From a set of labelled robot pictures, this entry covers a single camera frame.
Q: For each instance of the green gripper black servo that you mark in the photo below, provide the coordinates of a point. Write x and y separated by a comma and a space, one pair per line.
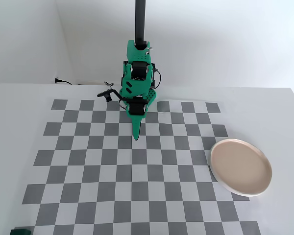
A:
136, 108

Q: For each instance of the dark green cube dice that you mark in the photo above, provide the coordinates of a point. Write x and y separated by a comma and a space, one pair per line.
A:
20, 232

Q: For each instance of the green five-joint robot arm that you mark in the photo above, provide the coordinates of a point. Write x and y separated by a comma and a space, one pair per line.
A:
137, 85

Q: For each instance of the beige round plate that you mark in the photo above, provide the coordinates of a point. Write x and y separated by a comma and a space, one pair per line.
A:
240, 166

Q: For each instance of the grey white checkerboard mat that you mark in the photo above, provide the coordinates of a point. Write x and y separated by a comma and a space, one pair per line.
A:
112, 171

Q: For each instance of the black vertical pole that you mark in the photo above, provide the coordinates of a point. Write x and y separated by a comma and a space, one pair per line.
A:
140, 19

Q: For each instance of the black wrist camera board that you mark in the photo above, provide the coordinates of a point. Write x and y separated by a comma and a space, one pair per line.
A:
109, 94

